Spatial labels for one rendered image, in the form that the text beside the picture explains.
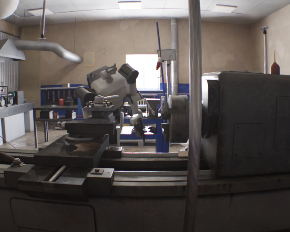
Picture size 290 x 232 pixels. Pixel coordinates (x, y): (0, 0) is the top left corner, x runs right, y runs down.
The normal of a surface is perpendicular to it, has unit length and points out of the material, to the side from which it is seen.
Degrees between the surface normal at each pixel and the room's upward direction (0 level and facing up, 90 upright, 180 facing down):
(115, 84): 79
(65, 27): 90
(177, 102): 43
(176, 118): 83
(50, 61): 90
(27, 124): 90
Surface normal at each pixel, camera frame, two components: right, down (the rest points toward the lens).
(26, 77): 0.00, 0.12
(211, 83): 0.00, -0.65
